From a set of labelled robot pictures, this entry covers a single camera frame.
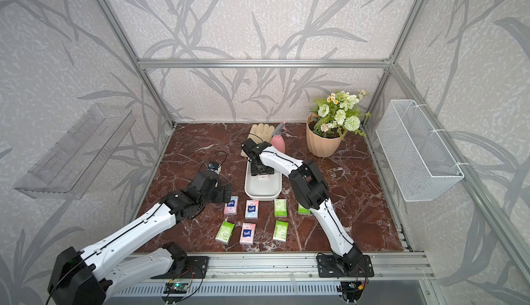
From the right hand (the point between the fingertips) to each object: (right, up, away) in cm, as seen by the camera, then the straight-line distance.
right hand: (260, 170), depth 100 cm
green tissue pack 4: (+10, -20, -19) cm, 30 cm away
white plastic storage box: (+1, -7, -6) cm, 9 cm away
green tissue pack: (+10, -14, -14) cm, 22 cm away
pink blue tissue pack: (-11, -14, -14) cm, 22 cm away
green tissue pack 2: (+19, -15, -15) cm, 28 cm away
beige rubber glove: (-1, +19, +15) cm, 24 cm away
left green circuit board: (-27, -37, -29) cm, 54 cm away
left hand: (-14, -4, -18) cm, 23 cm away
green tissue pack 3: (-12, -21, -21) cm, 32 cm away
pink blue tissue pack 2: (-2, -14, -14) cm, 20 cm away
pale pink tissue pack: (-3, -21, -21) cm, 30 cm away
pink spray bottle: (+8, +14, -3) cm, 17 cm away
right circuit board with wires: (+35, -39, -28) cm, 59 cm away
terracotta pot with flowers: (+31, +24, -14) cm, 41 cm away
